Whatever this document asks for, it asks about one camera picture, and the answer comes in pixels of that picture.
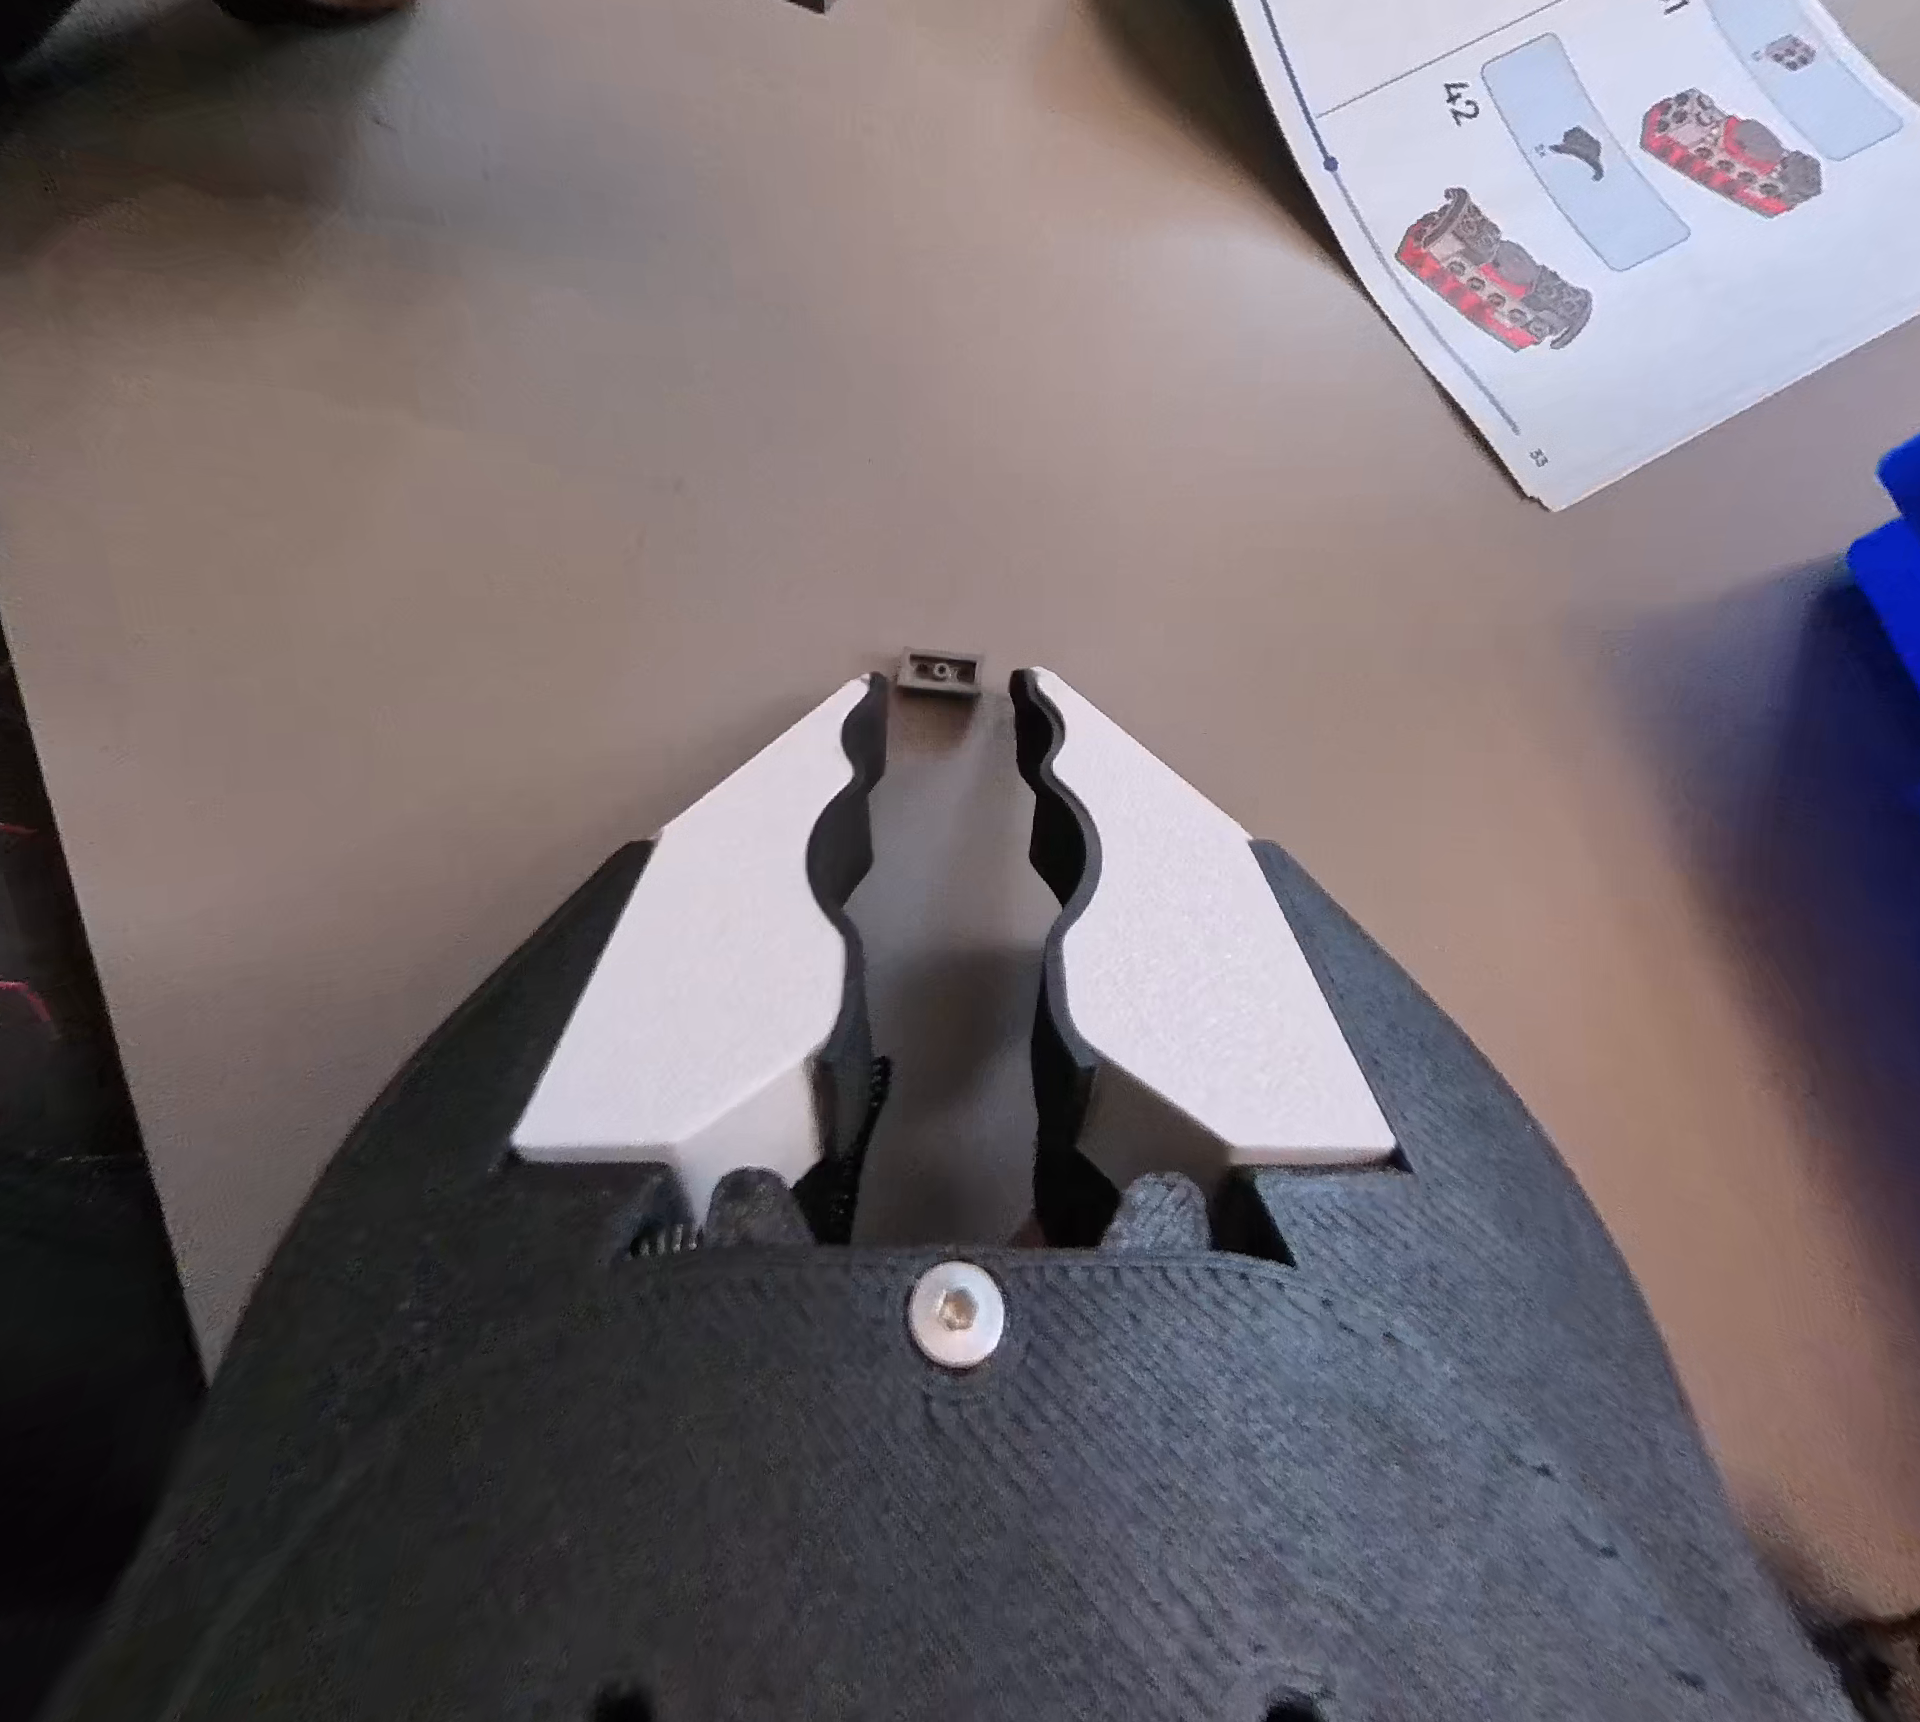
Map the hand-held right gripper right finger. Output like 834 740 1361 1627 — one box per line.
1006 669 1401 1242

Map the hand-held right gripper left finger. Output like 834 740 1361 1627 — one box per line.
511 676 892 1242

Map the grey desk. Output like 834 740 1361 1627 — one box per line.
0 0 1920 1643

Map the person's dark clothing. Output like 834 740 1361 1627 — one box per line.
0 623 206 1722

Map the large blue storage bin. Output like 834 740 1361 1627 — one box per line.
1841 435 1920 692

